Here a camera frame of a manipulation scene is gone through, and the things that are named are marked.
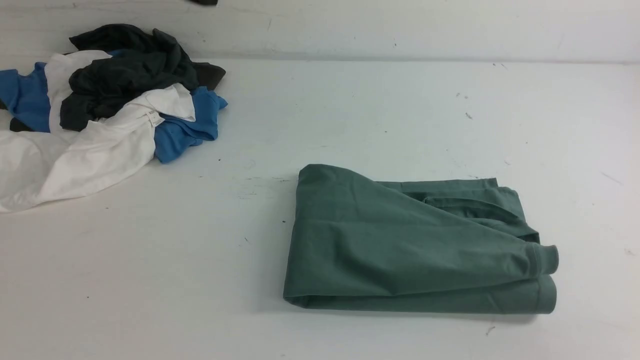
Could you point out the green long-sleeve top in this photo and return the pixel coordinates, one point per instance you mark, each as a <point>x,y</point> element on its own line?
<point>450,246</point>

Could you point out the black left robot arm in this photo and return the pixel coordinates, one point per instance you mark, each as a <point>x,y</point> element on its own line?
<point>205,3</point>

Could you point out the dark grey shirt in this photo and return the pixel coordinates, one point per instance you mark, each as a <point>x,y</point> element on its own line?
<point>142,62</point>

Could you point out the white shirt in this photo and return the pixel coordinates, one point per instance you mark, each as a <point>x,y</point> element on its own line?
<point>40,167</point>

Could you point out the blue shirt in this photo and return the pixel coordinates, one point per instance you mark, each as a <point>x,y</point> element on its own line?
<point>27,96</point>

